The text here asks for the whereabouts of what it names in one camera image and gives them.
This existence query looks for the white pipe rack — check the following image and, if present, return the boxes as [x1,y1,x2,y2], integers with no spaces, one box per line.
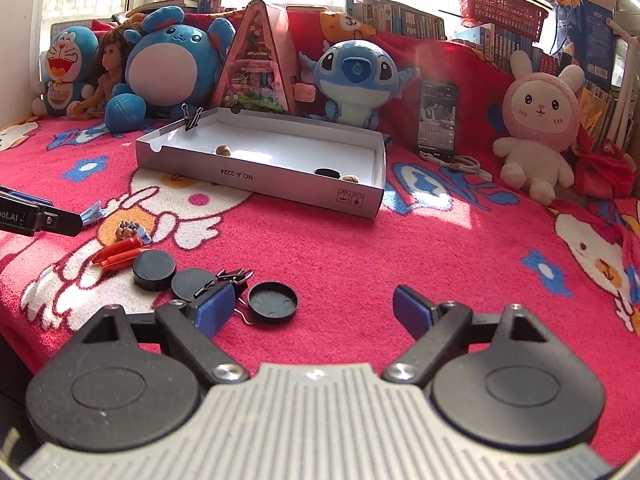
[607,17,640,146]

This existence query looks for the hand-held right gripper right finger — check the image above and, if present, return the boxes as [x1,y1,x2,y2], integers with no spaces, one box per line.
[382,285,576,388]

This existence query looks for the white cardboard box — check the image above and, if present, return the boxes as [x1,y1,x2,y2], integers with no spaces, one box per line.
[135,106,387,220]

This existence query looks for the blue alien plush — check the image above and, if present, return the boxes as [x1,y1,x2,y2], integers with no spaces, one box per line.
[299,39,422,131]

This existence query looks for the blue robot cat plush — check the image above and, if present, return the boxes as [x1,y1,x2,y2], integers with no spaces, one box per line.
[32,26,101,117]

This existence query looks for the blue round mouse plush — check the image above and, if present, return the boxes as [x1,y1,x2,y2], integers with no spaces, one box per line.
[104,6,236,133]

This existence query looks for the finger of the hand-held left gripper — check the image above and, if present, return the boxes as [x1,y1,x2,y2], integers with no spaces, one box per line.
[0,186,53,207]
[35,207,83,237]

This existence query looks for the row of books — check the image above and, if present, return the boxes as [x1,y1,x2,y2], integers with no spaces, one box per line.
[345,0,626,146]

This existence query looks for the red plastic basket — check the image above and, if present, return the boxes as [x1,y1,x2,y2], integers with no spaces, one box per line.
[456,0,548,43]

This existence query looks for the brown-haired doll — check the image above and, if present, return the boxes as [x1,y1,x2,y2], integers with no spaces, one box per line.
[70,27,132,120]

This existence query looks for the pink triangular dollhouse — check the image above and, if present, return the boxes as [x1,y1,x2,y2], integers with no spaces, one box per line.
[209,0,317,117]

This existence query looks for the pink bunny plush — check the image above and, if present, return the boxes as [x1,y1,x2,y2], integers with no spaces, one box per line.
[492,50,586,206]

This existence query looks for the red cloth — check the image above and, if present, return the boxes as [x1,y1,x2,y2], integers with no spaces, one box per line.
[572,140,636,200]

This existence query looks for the red printed blanket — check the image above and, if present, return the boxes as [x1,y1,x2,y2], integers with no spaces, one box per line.
[0,7,640,461]

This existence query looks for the black round lid with bumps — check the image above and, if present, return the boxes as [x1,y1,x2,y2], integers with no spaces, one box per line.
[248,281,299,325]

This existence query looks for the black smartphone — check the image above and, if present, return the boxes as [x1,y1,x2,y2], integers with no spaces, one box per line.
[417,80,459,157]

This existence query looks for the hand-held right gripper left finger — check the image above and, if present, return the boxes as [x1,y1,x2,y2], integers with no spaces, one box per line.
[52,281,251,385]

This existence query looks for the red plastic clip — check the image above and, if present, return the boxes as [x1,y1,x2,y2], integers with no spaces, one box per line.
[92,249,140,272]
[99,238,145,257]

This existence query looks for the blue paper bag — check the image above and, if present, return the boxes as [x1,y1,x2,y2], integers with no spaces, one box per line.
[550,0,616,86]

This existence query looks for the white charging cable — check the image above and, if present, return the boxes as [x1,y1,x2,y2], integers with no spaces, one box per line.
[420,152,493,181]

